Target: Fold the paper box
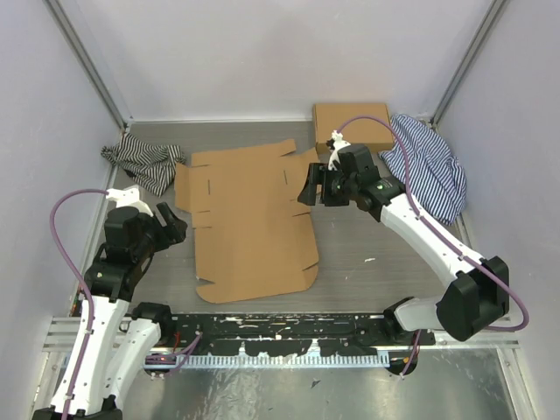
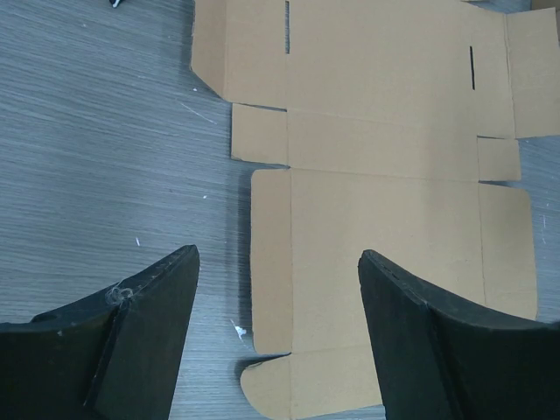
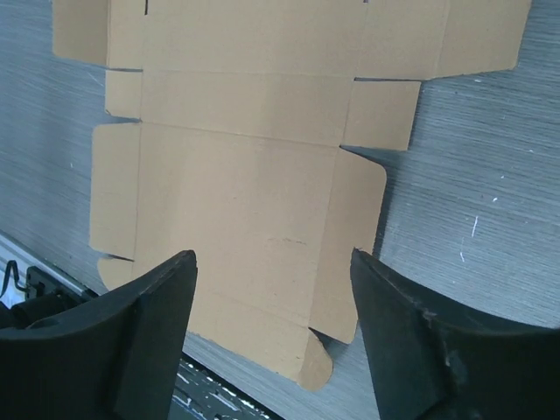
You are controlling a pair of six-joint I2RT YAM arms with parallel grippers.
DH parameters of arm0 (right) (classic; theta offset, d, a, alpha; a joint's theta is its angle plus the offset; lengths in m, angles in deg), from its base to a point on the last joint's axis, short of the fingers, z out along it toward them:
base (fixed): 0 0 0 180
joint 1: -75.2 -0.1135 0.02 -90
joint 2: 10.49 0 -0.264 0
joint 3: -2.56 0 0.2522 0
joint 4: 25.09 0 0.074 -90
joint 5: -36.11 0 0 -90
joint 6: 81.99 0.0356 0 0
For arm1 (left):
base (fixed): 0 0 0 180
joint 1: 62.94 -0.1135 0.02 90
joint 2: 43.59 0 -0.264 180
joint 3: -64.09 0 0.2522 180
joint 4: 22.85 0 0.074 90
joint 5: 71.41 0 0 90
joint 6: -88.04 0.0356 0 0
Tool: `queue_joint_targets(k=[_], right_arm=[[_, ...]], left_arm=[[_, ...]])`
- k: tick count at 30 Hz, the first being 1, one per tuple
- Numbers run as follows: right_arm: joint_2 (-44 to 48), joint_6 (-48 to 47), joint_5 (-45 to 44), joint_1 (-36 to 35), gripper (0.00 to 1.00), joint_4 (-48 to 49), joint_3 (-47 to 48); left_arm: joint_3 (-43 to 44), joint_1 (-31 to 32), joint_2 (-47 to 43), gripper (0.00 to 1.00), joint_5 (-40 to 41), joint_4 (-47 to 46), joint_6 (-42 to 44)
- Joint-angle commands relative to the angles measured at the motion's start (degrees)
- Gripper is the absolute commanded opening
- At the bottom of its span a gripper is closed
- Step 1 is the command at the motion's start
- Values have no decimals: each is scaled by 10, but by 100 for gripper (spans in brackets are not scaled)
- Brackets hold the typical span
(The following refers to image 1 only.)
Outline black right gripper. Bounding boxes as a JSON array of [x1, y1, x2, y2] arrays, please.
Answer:
[[298, 162, 358, 207]]

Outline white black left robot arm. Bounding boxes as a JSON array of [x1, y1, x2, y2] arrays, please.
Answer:
[[32, 202, 187, 419]]

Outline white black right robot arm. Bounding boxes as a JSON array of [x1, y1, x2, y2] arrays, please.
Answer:
[[297, 144, 509, 346]]

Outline closed brown cardboard box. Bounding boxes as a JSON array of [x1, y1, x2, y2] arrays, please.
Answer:
[[312, 102, 396, 155]]

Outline black white striped cloth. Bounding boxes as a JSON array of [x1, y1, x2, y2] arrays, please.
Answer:
[[101, 133, 186, 197]]

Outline blue white striped cloth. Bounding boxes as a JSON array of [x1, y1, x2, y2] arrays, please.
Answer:
[[379, 115, 466, 225]]

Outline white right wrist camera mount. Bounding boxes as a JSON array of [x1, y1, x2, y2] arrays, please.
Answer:
[[326, 130, 351, 171]]

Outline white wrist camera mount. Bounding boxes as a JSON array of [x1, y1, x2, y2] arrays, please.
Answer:
[[106, 185, 153, 216], [326, 130, 351, 171]]

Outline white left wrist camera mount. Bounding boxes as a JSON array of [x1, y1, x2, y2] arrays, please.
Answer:
[[106, 185, 153, 216]]

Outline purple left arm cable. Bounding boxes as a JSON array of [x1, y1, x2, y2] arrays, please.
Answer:
[[49, 187, 110, 420]]

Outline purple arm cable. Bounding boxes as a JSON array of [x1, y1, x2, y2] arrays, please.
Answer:
[[336, 115, 530, 330], [49, 187, 110, 420]]

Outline slotted grey cable duct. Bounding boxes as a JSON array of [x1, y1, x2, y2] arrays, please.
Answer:
[[182, 351, 390, 369]]

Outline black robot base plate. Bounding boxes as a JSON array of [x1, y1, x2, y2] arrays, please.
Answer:
[[157, 312, 415, 357]]

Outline aluminium frame rail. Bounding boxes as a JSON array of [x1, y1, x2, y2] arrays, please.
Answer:
[[41, 317, 132, 351]]

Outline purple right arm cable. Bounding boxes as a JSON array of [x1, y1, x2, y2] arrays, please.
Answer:
[[336, 115, 530, 330]]

